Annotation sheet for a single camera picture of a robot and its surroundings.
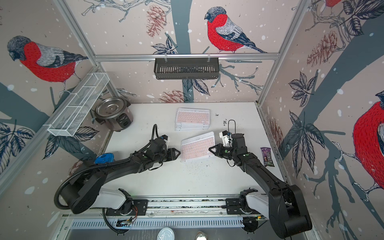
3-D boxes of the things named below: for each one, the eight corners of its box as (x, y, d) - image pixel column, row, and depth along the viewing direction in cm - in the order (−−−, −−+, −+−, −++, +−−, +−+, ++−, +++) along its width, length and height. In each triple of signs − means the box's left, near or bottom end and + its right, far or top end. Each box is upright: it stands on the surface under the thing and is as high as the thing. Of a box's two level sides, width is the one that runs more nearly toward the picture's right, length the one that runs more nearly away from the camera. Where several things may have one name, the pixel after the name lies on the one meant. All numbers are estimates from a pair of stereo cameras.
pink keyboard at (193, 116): (176, 125, 108) (175, 122, 105) (177, 111, 118) (177, 108, 115) (210, 125, 108) (210, 122, 105) (209, 111, 118) (209, 108, 115)
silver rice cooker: (103, 133, 106) (89, 117, 92) (113, 113, 118) (102, 97, 104) (130, 133, 106) (120, 117, 92) (137, 113, 118) (129, 97, 104)
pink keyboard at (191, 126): (174, 130, 105) (174, 129, 103) (175, 124, 109) (175, 122, 107) (209, 130, 105) (210, 128, 103) (209, 124, 109) (209, 122, 107)
